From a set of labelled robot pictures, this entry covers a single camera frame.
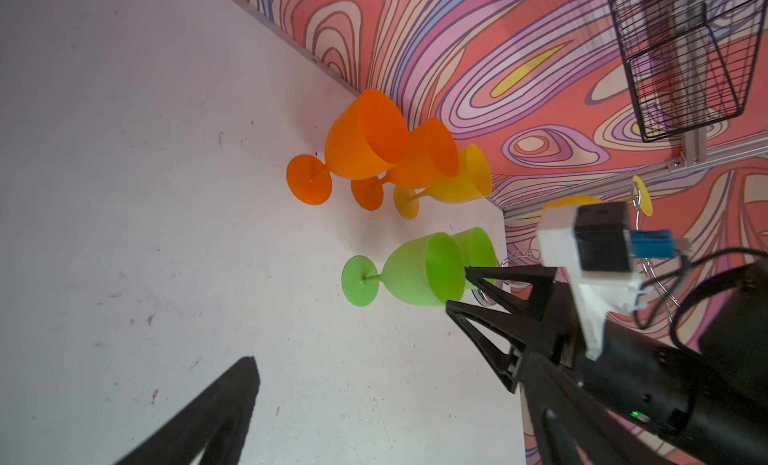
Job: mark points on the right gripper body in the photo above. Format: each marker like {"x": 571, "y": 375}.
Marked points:
{"x": 560, "y": 338}

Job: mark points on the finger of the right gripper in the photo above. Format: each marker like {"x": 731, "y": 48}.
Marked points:
{"x": 521, "y": 292}
{"x": 502, "y": 338}

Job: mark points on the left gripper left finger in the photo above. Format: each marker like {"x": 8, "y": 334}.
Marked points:
{"x": 212, "y": 427}

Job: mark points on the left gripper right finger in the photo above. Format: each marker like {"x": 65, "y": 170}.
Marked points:
{"x": 568, "y": 422}

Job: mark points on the green wine glass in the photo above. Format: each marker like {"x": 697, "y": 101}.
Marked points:
{"x": 428, "y": 271}
{"x": 472, "y": 248}

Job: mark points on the yellow wine glass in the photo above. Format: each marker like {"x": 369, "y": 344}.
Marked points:
{"x": 473, "y": 181}
{"x": 640, "y": 199}

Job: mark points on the orange wine glass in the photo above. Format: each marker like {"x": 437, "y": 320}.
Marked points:
{"x": 432, "y": 157}
{"x": 367, "y": 139}

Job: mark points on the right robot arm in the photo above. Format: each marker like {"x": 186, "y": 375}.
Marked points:
{"x": 710, "y": 403}

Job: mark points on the chrome wine glass rack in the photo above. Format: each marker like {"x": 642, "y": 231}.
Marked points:
{"x": 657, "y": 293}

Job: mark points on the back black wire basket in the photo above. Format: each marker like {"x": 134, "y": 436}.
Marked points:
{"x": 688, "y": 63}

